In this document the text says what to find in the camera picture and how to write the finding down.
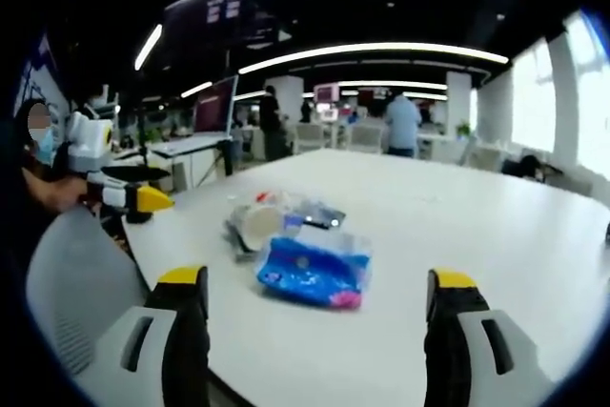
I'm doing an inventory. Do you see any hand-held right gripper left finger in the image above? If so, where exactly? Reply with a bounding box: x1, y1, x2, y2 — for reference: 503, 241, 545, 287
75, 264, 211, 407

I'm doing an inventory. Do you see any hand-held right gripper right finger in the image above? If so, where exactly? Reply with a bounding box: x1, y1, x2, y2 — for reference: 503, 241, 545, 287
423, 267, 557, 407

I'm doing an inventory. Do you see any white paper cup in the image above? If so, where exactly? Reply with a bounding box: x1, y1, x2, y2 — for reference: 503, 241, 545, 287
236, 203, 283, 250

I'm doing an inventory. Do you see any clear plastic bag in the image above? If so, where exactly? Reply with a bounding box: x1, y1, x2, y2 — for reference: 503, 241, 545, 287
222, 190, 347, 263

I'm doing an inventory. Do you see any blue snack packet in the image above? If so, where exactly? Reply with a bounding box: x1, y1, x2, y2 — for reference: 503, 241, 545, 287
255, 234, 373, 311

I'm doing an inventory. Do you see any dark packet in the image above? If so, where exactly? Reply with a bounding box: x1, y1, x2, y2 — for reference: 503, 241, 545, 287
300, 206, 347, 230

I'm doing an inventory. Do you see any person's left hand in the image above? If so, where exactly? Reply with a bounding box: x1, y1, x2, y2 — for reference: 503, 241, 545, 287
29, 172, 96, 214

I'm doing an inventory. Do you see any blue face mask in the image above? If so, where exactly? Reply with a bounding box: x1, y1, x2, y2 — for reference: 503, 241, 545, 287
33, 126, 57, 166

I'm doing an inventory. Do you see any black tripod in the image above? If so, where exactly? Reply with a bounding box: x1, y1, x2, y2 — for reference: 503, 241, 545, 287
133, 100, 154, 174

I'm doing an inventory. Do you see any white desk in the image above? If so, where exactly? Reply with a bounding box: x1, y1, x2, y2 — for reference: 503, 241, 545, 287
148, 132, 235, 189

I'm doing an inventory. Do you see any grey office chair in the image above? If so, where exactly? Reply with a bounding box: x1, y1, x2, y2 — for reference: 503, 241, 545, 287
24, 209, 153, 377

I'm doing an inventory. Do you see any white table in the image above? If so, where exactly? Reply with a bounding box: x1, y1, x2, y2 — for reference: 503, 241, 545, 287
121, 147, 610, 407

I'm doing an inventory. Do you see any dark red monitor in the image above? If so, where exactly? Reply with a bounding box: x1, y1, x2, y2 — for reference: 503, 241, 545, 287
193, 74, 239, 134

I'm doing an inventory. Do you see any hanging dark screen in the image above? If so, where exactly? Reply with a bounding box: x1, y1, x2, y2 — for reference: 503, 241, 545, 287
161, 0, 293, 70

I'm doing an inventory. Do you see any white chair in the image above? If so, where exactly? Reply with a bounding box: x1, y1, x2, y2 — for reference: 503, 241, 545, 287
294, 122, 326, 154

